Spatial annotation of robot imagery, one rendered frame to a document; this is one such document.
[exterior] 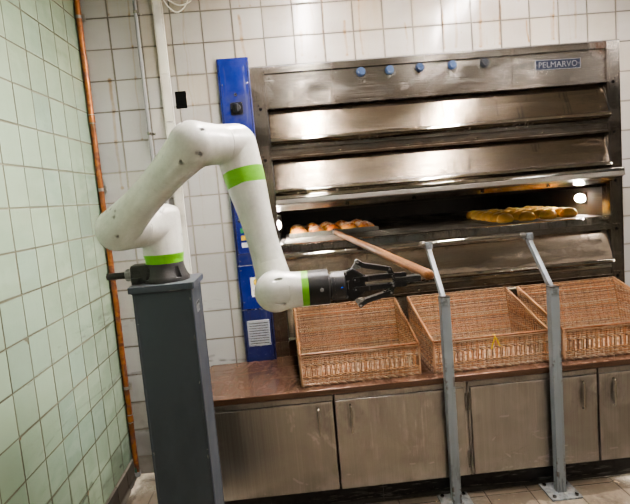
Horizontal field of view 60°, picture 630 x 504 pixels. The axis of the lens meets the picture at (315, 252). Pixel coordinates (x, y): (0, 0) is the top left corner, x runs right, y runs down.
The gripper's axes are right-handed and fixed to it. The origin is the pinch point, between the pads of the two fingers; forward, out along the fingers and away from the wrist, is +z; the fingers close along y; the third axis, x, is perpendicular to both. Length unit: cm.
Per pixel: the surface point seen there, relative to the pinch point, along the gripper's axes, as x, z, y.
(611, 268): -144, 146, 31
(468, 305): -140, 63, 42
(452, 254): -146, 58, 15
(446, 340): -85, 34, 44
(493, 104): -146, 85, -62
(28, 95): -83, -125, -72
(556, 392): -85, 82, 72
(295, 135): -144, -21, -55
